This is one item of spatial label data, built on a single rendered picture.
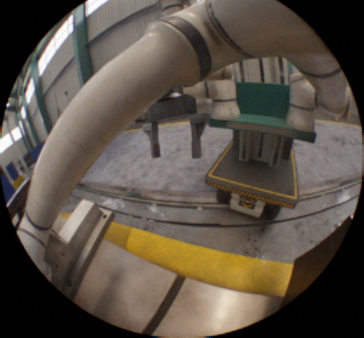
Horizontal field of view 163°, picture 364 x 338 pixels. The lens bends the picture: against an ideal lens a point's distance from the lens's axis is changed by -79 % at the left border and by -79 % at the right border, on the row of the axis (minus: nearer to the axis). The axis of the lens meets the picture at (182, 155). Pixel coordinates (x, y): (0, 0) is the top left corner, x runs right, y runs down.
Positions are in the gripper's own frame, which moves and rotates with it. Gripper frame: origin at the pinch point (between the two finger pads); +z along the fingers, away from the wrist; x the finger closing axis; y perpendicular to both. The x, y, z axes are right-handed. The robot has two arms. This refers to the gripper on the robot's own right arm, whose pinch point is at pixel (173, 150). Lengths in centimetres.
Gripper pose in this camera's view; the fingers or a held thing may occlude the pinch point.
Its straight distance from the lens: 33.9
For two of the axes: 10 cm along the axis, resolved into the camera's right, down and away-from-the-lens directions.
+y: 5.3, -1.4, 8.4
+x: -8.4, 0.0, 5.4
